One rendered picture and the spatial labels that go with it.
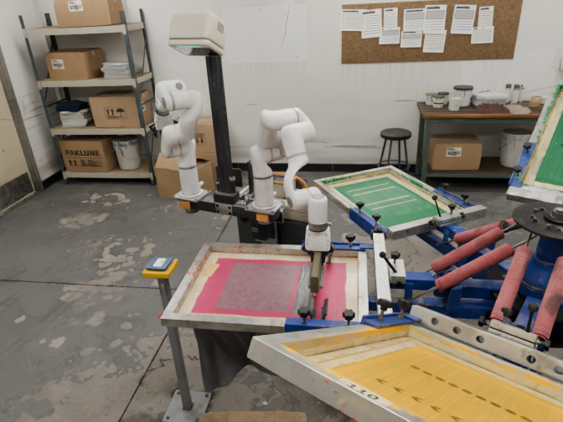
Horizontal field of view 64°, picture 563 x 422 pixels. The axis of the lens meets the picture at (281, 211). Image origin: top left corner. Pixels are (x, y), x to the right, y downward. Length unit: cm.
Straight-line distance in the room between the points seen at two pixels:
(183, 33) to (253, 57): 354
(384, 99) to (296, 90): 103
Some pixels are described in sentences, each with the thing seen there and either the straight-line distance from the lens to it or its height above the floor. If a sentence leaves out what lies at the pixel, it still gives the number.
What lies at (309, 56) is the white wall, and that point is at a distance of 543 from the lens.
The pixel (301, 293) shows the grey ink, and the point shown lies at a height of 96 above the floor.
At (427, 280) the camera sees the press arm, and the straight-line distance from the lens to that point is 188.
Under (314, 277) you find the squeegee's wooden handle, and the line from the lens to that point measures 169.
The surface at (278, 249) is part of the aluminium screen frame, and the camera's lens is 215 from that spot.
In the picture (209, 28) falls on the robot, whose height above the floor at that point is 197.
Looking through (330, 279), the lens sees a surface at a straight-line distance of 199.
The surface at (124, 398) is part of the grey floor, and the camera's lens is 298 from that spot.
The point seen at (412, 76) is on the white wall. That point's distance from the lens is 548.
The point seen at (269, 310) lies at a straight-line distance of 183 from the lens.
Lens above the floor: 209
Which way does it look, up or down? 26 degrees down
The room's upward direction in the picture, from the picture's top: 3 degrees counter-clockwise
